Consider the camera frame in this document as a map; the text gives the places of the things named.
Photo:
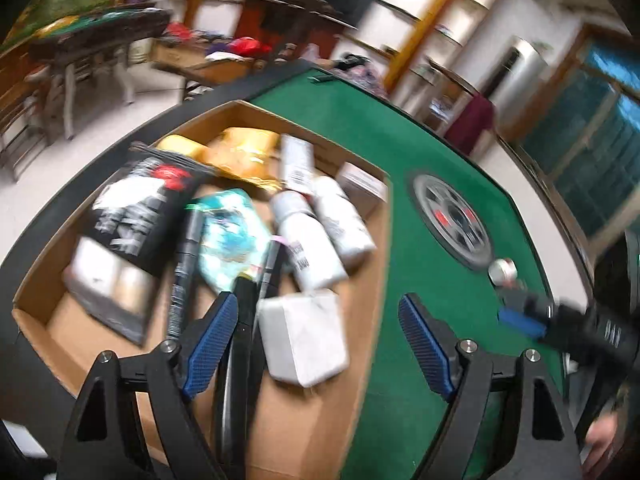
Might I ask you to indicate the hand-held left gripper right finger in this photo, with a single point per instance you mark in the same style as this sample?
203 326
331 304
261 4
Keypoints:
425 345

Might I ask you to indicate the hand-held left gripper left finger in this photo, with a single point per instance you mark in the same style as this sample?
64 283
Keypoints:
210 342

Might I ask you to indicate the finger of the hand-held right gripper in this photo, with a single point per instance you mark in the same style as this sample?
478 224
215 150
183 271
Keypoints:
522 323
530 302

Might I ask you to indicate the long black tube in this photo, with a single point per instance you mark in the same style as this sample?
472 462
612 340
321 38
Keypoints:
235 385

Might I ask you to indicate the black marker pen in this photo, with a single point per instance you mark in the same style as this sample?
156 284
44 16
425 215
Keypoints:
182 270

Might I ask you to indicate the white square box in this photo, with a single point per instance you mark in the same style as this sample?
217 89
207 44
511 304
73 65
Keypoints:
302 337

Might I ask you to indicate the teal printed packet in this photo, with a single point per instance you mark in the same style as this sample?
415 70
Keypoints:
230 240

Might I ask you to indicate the brown cardboard box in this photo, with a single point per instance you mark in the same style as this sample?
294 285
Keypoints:
310 425

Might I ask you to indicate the black printed bag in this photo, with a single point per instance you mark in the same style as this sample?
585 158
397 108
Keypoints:
135 200

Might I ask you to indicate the person's right hand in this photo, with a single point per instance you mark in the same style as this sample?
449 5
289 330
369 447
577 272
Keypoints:
602 439

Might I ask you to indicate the round table control panel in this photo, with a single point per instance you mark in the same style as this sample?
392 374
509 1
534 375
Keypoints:
450 220

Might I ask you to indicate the white plastic bottle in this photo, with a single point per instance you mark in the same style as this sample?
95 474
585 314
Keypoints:
306 247
345 222

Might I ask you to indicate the wooden framed window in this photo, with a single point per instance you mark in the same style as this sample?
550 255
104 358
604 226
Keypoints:
590 150

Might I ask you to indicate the small grey box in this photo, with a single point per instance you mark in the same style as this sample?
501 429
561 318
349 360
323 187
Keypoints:
361 187

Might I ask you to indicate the maroon cloth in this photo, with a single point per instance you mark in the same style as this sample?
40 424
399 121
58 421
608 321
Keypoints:
470 122

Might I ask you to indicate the gold foil pouch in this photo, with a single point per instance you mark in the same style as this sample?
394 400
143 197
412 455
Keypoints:
245 152

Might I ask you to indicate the long white carton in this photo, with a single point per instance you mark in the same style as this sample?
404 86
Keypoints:
296 160

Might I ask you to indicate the standing air conditioner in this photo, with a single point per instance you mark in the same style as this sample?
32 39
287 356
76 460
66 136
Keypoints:
520 67

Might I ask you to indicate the low wooden table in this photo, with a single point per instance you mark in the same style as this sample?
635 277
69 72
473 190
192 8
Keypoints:
210 67

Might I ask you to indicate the patterned cloth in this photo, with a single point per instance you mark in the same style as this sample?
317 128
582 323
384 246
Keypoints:
361 74

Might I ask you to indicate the wooden chair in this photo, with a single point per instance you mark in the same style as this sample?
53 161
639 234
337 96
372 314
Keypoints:
25 127

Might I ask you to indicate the red cloth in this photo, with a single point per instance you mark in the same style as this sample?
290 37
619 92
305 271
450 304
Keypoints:
246 47

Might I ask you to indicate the green topped game table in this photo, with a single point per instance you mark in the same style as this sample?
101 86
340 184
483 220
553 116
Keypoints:
95 32

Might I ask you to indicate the floral wall poster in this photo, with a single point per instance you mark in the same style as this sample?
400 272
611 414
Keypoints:
55 0

